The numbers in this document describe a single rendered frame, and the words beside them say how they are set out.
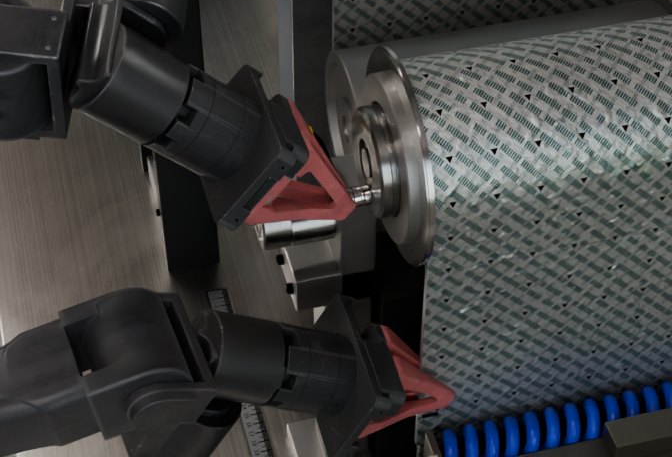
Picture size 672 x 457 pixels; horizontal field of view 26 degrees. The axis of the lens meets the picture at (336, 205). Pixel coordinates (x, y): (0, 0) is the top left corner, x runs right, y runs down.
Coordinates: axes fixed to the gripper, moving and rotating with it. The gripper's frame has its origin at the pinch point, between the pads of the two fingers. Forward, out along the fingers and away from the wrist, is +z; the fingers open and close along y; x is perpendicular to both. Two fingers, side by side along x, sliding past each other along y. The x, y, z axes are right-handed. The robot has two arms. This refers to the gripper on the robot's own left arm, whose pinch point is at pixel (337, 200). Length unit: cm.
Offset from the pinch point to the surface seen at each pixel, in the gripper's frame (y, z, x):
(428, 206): 6.3, 0.9, 5.3
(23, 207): -44, 4, -35
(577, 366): 3.6, 23.6, -0.7
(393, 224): 1.4, 3.7, 1.0
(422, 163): 5.2, -0.9, 7.1
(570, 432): 6.4, 25.1, -4.4
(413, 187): 4.7, 0.3, 5.2
